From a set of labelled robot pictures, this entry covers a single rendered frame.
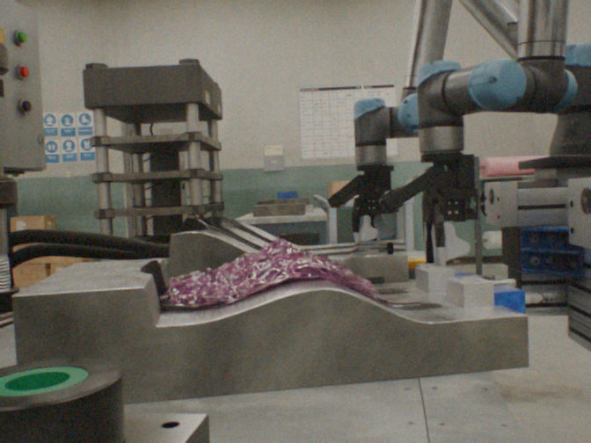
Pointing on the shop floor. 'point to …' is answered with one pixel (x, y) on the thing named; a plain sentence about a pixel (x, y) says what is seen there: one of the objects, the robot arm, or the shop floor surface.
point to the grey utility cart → (353, 207)
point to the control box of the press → (21, 92)
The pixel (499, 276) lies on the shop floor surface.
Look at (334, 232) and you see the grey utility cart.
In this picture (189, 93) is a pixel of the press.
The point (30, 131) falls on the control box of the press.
